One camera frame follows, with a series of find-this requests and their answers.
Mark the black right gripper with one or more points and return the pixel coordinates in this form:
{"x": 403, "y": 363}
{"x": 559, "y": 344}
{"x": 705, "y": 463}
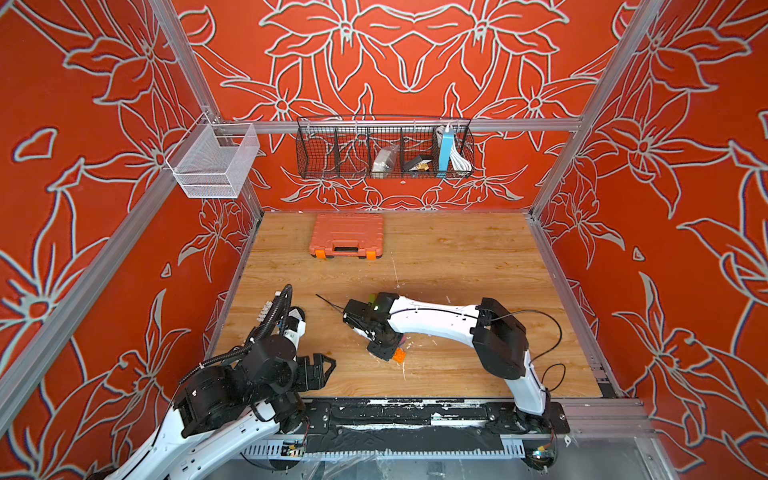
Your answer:
{"x": 382, "y": 355}

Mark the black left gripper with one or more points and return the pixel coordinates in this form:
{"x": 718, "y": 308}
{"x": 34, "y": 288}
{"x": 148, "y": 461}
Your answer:
{"x": 308, "y": 382}

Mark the long orange lego brick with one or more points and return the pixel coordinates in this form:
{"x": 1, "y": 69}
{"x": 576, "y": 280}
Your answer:
{"x": 399, "y": 356}

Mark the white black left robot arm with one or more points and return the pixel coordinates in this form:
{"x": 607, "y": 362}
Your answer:
{"x": 233, "y": 400}

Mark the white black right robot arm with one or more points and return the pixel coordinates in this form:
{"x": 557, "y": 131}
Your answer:
{"x": 498, "y": 338}

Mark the black round puck with label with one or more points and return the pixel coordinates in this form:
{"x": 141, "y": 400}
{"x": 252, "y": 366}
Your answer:
{"x": 296, "y": 319}

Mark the orange plastic tool case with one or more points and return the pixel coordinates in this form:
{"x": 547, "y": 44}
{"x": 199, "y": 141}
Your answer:
{"x": 348, "y": 235}

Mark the black small item in basket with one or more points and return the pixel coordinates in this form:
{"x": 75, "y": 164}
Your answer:
{"x": 418, "y": 164}

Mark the clear plastic bag in basket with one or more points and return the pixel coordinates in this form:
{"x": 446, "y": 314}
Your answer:
{"x": 384, "y": 162}

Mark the black wire wall basket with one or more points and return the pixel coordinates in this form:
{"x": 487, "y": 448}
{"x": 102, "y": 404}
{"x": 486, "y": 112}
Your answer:
{"x": 358, "y": 147}

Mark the white wire wall basket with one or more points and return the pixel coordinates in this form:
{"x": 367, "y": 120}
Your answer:
{"x": 215, "y": 162}

